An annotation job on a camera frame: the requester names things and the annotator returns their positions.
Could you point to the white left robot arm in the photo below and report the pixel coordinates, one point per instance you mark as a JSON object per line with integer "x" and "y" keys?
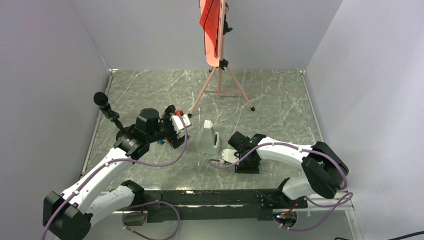
{"x": 69, "y": 215}

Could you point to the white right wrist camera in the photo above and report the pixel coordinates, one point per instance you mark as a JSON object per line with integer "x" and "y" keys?
{"x": 230, "y": 156}

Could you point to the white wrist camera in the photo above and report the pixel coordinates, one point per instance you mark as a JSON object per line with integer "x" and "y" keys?
{"x": 230, "y": 156}
{"x": 179, "y": 120}

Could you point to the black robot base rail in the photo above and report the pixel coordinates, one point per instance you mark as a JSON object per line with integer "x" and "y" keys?
{"x": 170, "y": 205}

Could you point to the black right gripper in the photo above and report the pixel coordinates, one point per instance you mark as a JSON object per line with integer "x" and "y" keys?
{"x": 241, "y": 167}

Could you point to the pink tripod music stand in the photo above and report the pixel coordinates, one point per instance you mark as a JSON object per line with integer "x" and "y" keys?
{"x": 219, "y": 64}

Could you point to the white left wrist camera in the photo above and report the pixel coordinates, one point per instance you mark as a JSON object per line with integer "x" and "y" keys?
{"x": 179, "y": 120}

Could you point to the red blue toy car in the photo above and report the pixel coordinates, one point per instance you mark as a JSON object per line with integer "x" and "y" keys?
{"x": 165, "y": 141}

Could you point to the red sheet music folder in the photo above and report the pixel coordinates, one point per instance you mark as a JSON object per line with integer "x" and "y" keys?
{"x": 209, "y": 21}

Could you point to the black microphone on stand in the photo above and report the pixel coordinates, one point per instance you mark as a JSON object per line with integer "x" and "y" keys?
{"x": 102, "y": 101}

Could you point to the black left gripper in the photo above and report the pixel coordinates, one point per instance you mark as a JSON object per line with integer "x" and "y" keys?
{"x": 177, "y": 142}

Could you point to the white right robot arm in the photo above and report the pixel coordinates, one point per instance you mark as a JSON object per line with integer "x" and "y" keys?
{"x": 324, "y": 173}

